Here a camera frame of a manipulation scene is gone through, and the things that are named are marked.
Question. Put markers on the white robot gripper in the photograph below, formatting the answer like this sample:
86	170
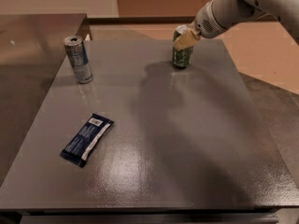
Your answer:
206	22

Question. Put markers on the green soda can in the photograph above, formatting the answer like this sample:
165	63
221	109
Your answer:
181	58

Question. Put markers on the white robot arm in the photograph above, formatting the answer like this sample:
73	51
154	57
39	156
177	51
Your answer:
218	16

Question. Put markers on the silver blue energy drink can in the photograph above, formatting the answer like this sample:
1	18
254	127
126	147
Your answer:
76	53

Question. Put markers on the dark blue snack bar wrapper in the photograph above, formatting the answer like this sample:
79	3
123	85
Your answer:
81	146

